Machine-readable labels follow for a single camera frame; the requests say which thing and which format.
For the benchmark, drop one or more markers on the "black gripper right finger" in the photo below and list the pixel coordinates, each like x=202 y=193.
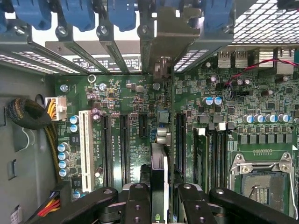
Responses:
x=194 y=205

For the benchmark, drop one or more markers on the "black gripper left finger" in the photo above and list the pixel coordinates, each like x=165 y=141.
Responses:
x=137 y=205

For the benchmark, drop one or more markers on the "black RAM slot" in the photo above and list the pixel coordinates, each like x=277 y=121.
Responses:
x=213 y=158
x=223 y=158

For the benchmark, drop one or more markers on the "long black expansion slot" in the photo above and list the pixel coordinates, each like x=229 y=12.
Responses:
x=106 y=151
x=181 y=144
x=125 y=151

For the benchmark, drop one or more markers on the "CPU socket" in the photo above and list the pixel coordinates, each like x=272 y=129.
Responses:
x=264 y=186

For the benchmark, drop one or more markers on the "white expansion slot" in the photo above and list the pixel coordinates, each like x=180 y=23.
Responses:
x=85 y=151

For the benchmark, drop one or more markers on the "short black expansion slot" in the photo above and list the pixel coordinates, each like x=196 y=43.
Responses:
x=144 y=126

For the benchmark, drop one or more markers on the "metal socket locking lever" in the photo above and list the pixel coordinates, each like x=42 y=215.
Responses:
x=292 y=191

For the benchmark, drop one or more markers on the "green motherboard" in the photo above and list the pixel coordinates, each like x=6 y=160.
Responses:
x=130 y=93

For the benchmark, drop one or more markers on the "white power connector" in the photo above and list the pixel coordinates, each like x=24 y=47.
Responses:
x=59 y=108

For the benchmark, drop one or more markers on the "open black PC case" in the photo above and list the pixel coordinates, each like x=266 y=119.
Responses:
x=23 y=144

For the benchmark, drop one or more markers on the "metal slot cover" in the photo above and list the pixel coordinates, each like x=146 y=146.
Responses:
x=86 y=56
x=116 y=56

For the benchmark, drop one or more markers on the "blue card retention latch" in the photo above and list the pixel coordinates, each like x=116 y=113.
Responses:
x=77 y=14
x=2 y=21
x=121 y=14
x=217 y=16
x=32 y=14

